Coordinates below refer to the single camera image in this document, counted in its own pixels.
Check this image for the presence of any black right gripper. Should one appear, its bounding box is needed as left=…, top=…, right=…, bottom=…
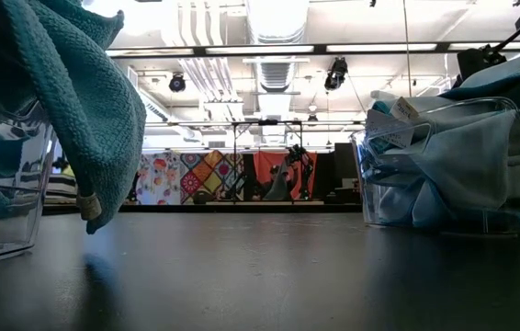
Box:
left=455, top=44, right=508, bottom=88

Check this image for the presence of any teal microfiber towel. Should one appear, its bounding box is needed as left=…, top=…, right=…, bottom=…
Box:
left=0, top=0, right=148, bottom=235

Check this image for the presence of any black stage light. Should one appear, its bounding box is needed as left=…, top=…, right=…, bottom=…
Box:
left=323, top=56, right=349, bottom=92
left=168, top=73, right=187, bottom=94

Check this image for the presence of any black cabinet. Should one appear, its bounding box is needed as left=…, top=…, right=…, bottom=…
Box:
left=333, top=142, right=363, bottom=194

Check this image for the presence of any clear plastic basket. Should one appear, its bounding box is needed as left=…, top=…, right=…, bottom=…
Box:
left=350, top=96, right=520, bottom=235
left=0, top=103, right=58, bottom=263

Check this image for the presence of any black overhead rig bar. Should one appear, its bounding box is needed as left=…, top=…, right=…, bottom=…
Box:
left=106, top=40, right=520, bottom=60

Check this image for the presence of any person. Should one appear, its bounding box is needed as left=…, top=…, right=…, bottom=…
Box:
left=259, top=163, right=292, bottom=202

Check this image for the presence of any orange backdrop cloth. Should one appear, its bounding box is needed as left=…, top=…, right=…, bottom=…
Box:
left=253, top=150, right=319, bottom=200

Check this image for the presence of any black backdrop stand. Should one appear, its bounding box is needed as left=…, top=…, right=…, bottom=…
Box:
left=230, top=119, right=306, bottom=203

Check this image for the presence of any colourful patchwork quilt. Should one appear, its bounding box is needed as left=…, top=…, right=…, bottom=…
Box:
left=179, top=149, right=246, bottom=204

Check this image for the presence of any floral print cloth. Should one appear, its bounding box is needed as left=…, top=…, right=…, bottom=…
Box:
left=136, top=152, right=183, bottom=206

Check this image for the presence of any black white striped cloth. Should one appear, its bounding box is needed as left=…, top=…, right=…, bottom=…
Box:
left=44, top=173, right=78, bottom=201

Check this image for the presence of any ribbed ventilation duct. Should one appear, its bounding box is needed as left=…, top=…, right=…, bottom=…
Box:
left=245, top=0, right=310, bottom=93

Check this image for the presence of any black table frame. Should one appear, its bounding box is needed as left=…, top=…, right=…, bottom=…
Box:
left=41, top=201, right=365, bottom=214

